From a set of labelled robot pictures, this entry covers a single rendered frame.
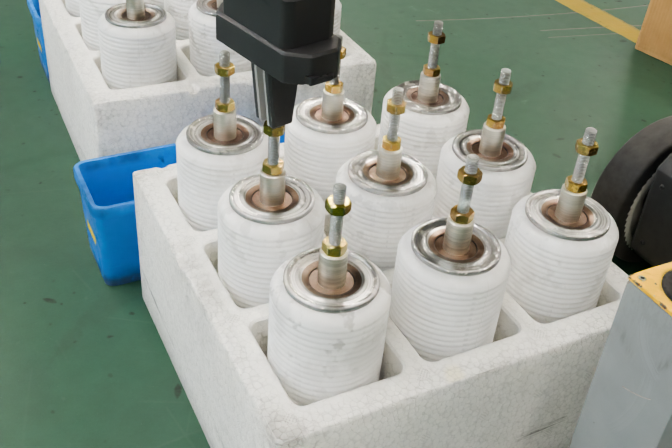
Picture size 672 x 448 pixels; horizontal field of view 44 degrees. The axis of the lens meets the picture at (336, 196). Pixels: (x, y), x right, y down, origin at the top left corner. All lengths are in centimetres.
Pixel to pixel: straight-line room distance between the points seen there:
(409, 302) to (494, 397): 11
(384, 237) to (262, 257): 12
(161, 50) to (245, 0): 44
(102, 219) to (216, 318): 29
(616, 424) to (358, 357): 20
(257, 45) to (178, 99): 45
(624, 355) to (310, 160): 37
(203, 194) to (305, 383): 24
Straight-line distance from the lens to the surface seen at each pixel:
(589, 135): 72
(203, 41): 110
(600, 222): 77
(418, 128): 89
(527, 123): 145
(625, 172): 106
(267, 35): 62
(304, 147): 84
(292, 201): 73
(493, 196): 81
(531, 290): 77
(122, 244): 100
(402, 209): 75
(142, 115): 106
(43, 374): 94
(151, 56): 106
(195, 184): 81
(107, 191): 107
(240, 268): 73
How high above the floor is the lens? 67
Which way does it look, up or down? 34 degrees down
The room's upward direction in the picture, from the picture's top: 5 degrees clockwise
